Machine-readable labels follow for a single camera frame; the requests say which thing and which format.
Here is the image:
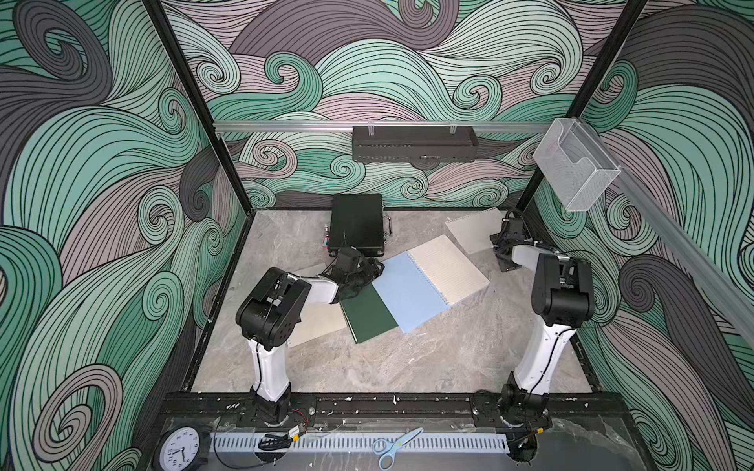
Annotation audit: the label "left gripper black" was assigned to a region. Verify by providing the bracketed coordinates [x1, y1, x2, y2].
[344, 259, 384, 294]

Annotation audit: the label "clear plastic wall holder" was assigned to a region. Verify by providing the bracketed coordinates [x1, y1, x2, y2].
[533, 118, 622, 212]

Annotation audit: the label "aluminium rail back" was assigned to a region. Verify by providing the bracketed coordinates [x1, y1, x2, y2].
[214, 120, 552, 133]

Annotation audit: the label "round analog clock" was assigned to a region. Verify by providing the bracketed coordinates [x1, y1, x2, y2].
[152, 426, 203, 471]

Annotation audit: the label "white slotted cable duct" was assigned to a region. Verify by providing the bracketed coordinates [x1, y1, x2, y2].
[210, 432, 510, 453]

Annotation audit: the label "aluminium rail right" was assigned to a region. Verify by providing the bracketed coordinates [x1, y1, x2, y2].
[594, 130, 753, 337]

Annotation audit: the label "torn lined paper page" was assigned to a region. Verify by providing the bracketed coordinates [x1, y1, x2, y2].
[445, 208, 503, 255]

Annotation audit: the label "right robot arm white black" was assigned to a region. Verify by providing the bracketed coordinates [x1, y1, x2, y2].
[490, 212, 595, 424]

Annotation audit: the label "aluminium rail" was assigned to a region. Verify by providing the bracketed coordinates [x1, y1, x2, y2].
[594, 130, 753, 337]
[214, 120, 552, 133]

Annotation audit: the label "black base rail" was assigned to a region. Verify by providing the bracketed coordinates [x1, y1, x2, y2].
[157, 392, 630, 431]

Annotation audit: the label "dark green spiral notebook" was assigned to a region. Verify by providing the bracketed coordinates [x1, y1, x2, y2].
[340, 285, 398, 343]

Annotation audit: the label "beige spiral notebook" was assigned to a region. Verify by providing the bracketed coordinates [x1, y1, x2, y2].
[287, 262, 349, 349]

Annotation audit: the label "light blue scissors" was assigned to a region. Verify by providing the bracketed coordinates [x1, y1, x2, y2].
[372, 428, 424, 471]

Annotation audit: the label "black hard case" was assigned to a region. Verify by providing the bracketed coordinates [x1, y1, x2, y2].
[328, 194, 385, 257]

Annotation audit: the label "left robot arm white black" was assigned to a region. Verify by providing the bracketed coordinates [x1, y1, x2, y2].
[236, 247, 385, 424]

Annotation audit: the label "black wall tray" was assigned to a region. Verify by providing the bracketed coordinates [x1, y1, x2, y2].
[351, 125, 479, 164]

